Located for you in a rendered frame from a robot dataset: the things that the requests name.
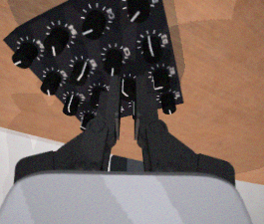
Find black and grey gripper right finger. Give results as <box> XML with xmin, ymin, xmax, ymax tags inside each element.
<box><xmin>134</xmin><ymin>75</ymin><xmax>235</xmax><ymax>187</ymax></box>

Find black knob box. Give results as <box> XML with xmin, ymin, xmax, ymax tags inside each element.
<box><xmin>3</xmin><ymin>0</ymin><xmax>184</xmax><ymax>131</ymax></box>

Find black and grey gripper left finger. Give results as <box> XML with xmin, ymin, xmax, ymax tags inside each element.
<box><xmin>14</xmin><ymin>75</ymin><xmax>122</xmax><ymax>184</ymax></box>

